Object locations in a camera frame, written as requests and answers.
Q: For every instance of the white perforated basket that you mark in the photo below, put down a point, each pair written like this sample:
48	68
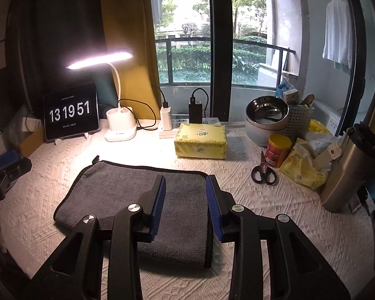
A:
298	121

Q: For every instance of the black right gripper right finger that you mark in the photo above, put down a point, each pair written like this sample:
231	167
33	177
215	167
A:
220	205

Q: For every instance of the yellow curtain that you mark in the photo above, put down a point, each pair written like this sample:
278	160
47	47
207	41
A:
128	26

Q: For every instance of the red and yellow can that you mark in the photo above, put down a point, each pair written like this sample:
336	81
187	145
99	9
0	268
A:
277	150

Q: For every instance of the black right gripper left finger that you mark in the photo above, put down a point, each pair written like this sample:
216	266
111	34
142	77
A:
151	203

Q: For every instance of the white pot under bowl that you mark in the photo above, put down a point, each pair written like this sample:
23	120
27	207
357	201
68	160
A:
259	133

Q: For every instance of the white charger with cable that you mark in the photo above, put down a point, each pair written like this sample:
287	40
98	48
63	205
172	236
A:
165	112

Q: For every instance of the steel bowl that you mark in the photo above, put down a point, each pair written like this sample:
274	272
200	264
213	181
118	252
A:
267	110

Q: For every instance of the black tablet showing clock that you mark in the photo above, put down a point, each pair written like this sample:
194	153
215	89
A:
71	112

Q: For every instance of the dark green curtain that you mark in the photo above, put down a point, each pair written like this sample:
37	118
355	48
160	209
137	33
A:
44	36

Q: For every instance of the clear plastic bag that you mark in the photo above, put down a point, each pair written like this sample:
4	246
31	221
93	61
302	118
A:
15	132

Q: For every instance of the steel thermos bottle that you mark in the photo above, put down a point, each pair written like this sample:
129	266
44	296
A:
351	170

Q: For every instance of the purple and grey towel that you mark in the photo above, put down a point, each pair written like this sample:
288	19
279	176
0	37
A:
184	236

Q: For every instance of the cardboard box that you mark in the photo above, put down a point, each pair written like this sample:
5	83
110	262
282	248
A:
32	142

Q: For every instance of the white hanging shirt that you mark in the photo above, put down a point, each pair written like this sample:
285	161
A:
338	34

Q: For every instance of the yellow wet wipes pack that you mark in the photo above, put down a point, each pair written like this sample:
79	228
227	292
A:
298	166

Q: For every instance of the white desk lamp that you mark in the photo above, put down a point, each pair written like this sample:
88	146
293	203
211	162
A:
121	121

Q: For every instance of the black power bank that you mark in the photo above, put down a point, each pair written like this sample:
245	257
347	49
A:
196	110

